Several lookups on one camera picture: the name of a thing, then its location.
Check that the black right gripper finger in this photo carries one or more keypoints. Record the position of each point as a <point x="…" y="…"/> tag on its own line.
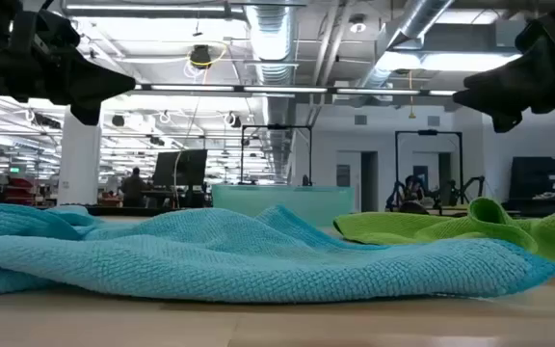
<point x="496" y="94"/>
<point x="506" y="121"/>

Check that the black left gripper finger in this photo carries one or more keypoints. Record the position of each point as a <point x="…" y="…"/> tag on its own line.
<point x="86" y="113"/>
<point x="97" y="87"/>

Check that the blue microfiber towel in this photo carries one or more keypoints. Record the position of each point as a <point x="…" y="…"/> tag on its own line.
<point x="239" y="255"/>

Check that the teal translucent plastic basket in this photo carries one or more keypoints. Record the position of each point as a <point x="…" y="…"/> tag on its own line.
<point x="301" y="200"/>

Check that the white round pillar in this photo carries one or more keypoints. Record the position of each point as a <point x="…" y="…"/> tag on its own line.
<point x="79" y="164"/>

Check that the black cabinet with screen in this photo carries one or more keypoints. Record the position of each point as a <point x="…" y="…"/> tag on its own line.
<point x="542" y="178"/>

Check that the person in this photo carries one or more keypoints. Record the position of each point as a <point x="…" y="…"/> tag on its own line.
<point x="134" y="190"/>

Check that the red storage bin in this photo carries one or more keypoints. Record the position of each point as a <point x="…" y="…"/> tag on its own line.
<point x="19" y="190"/>

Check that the black background monitor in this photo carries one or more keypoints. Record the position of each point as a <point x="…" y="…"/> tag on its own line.
<point x="181" y="168"/>

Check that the black background robot arms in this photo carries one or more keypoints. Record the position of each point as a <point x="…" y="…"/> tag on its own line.
<point x="414" y="193"/>

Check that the long light bar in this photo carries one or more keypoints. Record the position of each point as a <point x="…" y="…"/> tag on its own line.
<point x="282" y="89"/>

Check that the silver ceiling duct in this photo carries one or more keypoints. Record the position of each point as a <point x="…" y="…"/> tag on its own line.
<point x="272" y="38"/>
<point x="422" y="19"/>

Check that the black ceiling camera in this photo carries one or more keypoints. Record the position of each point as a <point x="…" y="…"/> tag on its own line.
<point x="201" y="55"/>

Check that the black table frame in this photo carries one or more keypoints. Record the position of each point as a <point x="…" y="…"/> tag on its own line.
<point x="138" y="210"/>

